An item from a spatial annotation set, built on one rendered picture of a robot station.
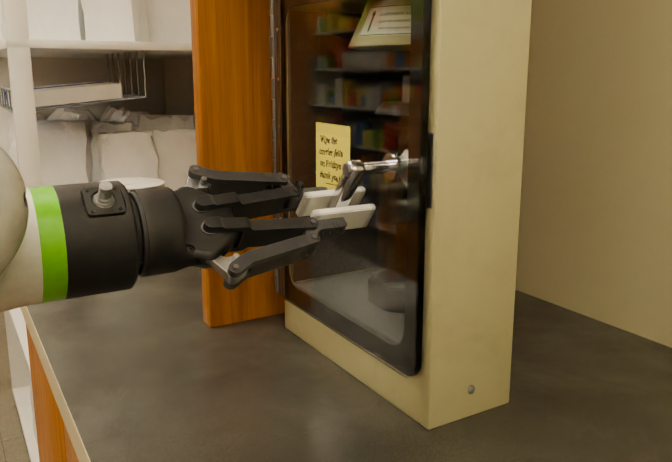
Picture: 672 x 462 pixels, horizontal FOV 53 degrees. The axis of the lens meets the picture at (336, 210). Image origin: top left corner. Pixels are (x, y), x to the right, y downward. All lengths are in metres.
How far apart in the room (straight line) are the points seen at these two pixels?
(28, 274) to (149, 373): 0.34
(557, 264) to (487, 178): 0.47
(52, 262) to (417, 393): 0.37
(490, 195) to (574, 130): 0.42
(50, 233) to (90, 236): 0.03
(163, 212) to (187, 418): 0.26
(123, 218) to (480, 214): 0.33
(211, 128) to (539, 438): 0.54
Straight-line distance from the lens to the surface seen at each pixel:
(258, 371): 0.82
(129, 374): 0.85
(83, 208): 0.54
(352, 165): 0.62
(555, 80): 1.09
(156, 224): 0.56
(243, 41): 0.92
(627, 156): 1.01
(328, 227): 0.64
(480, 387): 0.73
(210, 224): 0.58
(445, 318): 0.67
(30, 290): 0.55
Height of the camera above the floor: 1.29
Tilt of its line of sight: 12 degrees down
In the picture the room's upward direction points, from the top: straight up
